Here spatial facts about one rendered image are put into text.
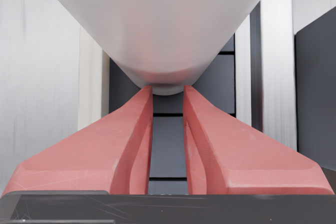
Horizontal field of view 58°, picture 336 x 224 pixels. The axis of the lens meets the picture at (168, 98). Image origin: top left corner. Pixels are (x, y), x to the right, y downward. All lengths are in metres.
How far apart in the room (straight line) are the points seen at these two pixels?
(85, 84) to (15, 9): 0.13
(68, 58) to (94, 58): 0.10
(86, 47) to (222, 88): 0.08
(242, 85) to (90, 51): 0.09
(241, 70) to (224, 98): 0.02
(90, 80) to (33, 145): 0.11
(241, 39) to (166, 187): 0.10
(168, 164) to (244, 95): 0.06
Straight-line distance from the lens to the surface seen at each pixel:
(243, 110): 0.19
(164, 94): 0.17
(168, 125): 0.18
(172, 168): 0.19
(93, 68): 0.16
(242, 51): 0.20
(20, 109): 0.26
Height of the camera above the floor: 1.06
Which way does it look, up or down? 86 degrees down
